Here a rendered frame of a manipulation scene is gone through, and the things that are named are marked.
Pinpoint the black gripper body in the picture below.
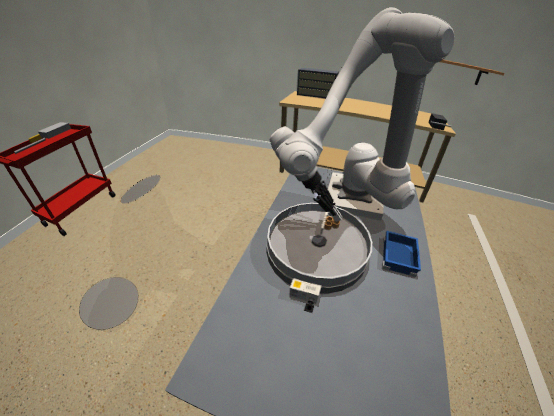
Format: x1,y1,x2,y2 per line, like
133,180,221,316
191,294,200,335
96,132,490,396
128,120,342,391
302,171,323,195

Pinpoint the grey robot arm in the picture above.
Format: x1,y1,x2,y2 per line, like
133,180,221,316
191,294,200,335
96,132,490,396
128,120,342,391
270,7,454,209

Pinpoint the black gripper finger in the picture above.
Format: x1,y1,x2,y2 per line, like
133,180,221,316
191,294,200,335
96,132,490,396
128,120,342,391
313,187,342,222
320,181,342,218

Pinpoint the blue open tray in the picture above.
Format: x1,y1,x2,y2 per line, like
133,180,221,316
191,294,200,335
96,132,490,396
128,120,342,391
382,231,421,277

